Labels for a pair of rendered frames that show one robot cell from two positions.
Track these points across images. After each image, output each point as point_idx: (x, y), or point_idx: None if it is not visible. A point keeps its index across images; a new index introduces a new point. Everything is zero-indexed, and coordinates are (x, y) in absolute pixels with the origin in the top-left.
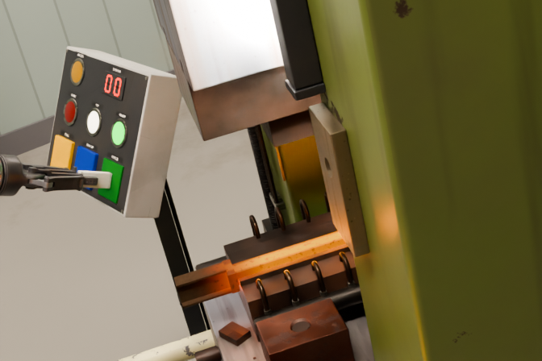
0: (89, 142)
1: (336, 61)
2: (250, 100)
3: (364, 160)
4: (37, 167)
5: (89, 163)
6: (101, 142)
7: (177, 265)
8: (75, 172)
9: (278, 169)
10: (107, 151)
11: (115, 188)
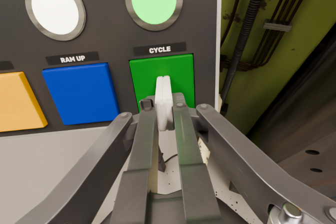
0: (65, 54)
1: None
2: None
3: None
4: (146, 198)
5: (98, 83)
6: (103, 39)
7: None
8: (155, 108)
9: None
10: (132, 46)
11: (186, 91)
